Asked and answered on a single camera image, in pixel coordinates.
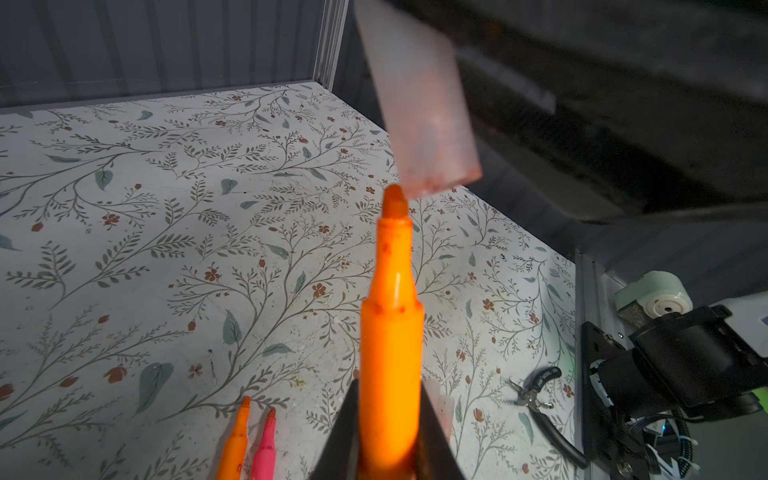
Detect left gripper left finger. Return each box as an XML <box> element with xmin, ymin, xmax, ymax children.
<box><xmin>310</xmin><ymin>379</ymin><xmax>360</xmax><ymax>480</ymax></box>

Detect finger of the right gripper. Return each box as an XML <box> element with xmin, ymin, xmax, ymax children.
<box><xmin>389</xmin><ymin>0</ymin><xmax>768</xmax><ymax>223</ymax></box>

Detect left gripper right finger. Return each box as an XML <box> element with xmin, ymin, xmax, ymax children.
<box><xmin>416</xmin><ymin>385</ymin><xmax>464</xmax><ymax>480</ymax></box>

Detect pink marker pen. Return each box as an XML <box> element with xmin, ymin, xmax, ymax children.
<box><xmin>249</xmin><ymin>408</ymin><xmax>277</xmax><ymax>480</ymax></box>

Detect orange marker pen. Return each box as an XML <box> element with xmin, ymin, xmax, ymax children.
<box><xmin>359</xmin><ymin>184</ymin><xmax>424</xmax><ymax>479</ymax></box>
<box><xmin>215</xmin><ymin>396</ymin><xmax>251</xmax><ymax>480</ymax></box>

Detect translucent pink caps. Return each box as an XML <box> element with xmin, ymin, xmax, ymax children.
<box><xmin>354</xmin><ymin>1</ymin><xmax>482</xmax><ymax>199</ymax></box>

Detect floral patterned table mat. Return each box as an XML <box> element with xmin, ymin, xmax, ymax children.
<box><xmin>1</xmin><ymin>83</ymin><xmax>577</xmax><ymax>479</ymax></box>

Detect black handled pliers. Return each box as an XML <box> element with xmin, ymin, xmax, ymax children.
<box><xmin>506</xmin><ymin>366</ymin><xmax>590</xmax><ymax>470</ymax></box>

